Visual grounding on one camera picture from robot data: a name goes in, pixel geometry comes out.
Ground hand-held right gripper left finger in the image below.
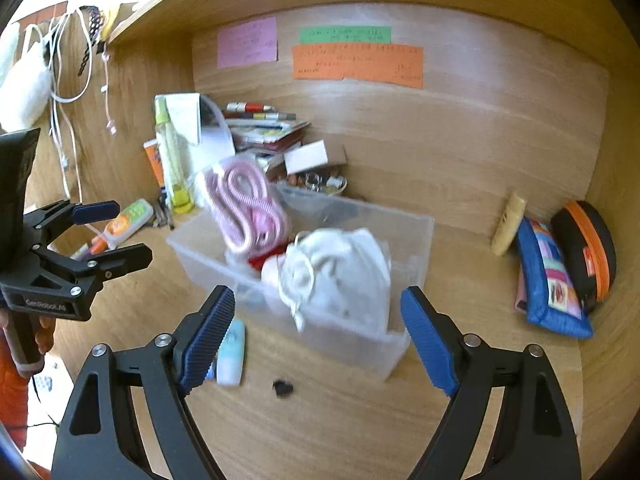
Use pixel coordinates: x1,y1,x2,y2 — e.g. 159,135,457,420
50,284,237,480

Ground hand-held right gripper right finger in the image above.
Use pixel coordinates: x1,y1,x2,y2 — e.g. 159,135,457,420
400,285,583,480

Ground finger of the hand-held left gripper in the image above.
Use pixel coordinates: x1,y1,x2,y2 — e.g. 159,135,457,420
30,242,154,287
22,199,122,241

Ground clear plastic storage bin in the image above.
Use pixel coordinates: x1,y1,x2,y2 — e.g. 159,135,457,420
166,182,435,381

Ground white drawstring cloth bag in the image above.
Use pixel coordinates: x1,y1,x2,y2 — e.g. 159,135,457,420
277,227,393,336

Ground person's left forearm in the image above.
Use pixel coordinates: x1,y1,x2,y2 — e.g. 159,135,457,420
0,330,32,456

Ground wooden desktop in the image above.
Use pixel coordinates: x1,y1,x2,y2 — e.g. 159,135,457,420
30,150,608,480

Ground person's left hand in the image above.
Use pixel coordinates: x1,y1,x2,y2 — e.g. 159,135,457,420
36,315,57,357

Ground small light blue bottle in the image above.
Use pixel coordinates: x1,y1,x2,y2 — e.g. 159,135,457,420
215,317,247,387

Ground orange white tube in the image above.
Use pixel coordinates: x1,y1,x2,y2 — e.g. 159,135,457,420
102,198,155,251

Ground plain orange tube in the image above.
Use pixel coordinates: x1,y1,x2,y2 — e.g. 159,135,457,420
142,139,166,188

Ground yellow-green clear bottle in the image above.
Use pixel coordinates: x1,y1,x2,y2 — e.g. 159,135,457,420
154,95,196,215

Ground blue patterned pouch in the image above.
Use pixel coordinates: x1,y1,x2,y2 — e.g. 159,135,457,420
514,217,595,340

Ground open white booklet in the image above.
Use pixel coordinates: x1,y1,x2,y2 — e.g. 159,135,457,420
155,91,236,171

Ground yellow lotion tube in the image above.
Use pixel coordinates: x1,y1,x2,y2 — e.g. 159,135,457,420
490,190,528,257

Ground white hanging bag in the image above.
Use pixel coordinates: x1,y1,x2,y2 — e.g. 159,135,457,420
0,22,56,133

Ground black orange zip case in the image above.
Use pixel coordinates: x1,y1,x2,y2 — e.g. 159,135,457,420
550,200,617,313

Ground stack of colourful booklets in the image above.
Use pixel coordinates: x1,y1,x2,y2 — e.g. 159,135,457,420
222,114,311,156

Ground black beaded headband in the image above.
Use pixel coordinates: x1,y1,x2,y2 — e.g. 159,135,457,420
77,5,106,78

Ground white cardboard box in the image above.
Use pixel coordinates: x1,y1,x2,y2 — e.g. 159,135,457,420
284,140,329,176

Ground pink paper note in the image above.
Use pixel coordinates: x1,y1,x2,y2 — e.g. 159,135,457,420
216,16,279,70

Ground orange paper note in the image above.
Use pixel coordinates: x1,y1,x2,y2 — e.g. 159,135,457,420
291,43,425,89

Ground green paper note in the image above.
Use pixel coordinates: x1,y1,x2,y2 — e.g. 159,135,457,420
299,26,392,45

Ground white hanging cables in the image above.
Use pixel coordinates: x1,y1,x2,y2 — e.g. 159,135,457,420
47,7,96,201

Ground pink coiled cable in bag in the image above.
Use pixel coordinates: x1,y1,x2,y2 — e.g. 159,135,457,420
192,156,296,256

